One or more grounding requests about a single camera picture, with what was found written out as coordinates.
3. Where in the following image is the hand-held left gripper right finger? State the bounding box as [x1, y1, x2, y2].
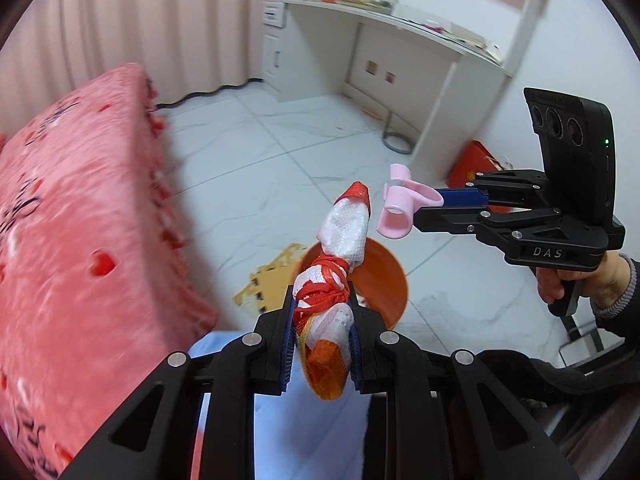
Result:
[349, 284, 577, 480]

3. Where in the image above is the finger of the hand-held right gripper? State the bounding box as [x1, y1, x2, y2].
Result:
[412, 207, 566, 246]
[434, 169, 549, 209]

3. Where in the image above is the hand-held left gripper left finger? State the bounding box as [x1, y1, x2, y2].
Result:
[60, 284, 297, 480]

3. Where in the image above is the pink plastic clip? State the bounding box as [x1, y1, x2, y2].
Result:
[376, 163, 446, 239]

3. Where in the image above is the orange plastic bin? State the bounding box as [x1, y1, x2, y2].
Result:
[299, 237, 408, 331]

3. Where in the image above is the white red orange mesh bag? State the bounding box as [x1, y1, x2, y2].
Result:
[291, 181, 373, 402]

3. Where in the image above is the person's right forearm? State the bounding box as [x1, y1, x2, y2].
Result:
[591, 254, 640, 319]

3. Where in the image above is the person's right hand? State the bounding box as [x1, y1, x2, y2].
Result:
[535, 250, 632, 312]

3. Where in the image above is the yellow foam puzzle mat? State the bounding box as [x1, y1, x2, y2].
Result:
[232, 243, 308, 316]

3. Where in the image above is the light blue clothing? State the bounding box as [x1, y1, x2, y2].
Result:
[190, 330, 371, 480]

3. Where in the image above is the white drawer cabinet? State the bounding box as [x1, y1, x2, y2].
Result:
[261, 0, 301, 103]

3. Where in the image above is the pink printed blanket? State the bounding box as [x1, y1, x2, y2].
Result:
[0, 62, 219, 480]

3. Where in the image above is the pink curtain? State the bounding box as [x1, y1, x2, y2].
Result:
[0, 0, 321, 111]

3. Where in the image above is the metal ring base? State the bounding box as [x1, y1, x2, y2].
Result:
[382, 110, 418, 154]

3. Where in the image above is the black cable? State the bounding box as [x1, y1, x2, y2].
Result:
[155, 77, 263, 111]

